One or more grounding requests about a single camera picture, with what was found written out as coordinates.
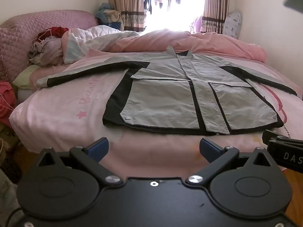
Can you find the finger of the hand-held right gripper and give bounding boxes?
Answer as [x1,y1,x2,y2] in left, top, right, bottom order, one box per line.
[262,130,303,171]

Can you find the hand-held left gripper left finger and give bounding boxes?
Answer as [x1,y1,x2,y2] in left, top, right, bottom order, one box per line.
[35,137,123,188]

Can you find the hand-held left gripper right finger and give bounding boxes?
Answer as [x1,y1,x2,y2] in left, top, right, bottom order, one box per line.
[186,138,276,188]

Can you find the grey and black jacket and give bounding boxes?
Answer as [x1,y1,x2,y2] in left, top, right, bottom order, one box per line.
[37,46,298,136]

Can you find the pink printed blanket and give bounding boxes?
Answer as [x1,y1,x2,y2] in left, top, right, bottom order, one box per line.
[9,50,303,171]

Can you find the white mattress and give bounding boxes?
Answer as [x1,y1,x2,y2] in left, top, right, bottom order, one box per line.
[18,89,36,102]

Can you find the green pillow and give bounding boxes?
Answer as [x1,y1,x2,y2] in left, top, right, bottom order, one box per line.
[12,64,39,90]

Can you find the bright red cloth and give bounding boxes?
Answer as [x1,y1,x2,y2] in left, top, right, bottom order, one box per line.
[0,80,17,128]

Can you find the pale cloth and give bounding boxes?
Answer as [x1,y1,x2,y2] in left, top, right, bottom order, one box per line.
[0,168,19,227]

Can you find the pink duvet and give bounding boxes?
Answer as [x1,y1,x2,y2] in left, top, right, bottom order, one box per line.
[104,28,267,63]

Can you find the grey knit cloth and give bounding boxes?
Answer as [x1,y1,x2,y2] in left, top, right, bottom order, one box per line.
[28,37,65,67]

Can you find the dark red cloth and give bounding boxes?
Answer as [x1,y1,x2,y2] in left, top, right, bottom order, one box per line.
[38,26,69,39]

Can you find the blue box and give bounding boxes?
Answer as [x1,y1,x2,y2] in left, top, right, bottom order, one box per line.
[104,22,122,31]

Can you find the purple cloth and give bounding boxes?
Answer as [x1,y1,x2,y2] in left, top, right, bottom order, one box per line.
[189,15,203,33]

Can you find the white patterned fan cover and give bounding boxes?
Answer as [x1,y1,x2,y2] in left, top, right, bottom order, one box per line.
[224,12,243,39]

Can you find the pink quilted headboard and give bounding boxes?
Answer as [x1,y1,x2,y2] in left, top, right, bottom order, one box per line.
[0,10,98,83]

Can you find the brown striped curtain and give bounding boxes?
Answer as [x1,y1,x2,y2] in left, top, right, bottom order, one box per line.
[201,0,230,35]
[107,0,145,32]

